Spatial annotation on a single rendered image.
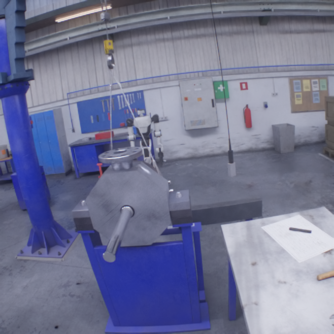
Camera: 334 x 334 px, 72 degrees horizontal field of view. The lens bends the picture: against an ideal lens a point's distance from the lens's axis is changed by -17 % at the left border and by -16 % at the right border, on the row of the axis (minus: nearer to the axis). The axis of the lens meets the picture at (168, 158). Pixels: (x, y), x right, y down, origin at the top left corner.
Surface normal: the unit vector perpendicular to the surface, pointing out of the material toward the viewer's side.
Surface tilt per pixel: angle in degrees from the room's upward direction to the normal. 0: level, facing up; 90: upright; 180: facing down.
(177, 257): 90
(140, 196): 90
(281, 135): 93
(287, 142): 93
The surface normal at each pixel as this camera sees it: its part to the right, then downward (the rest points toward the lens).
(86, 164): -0.07, 0.25
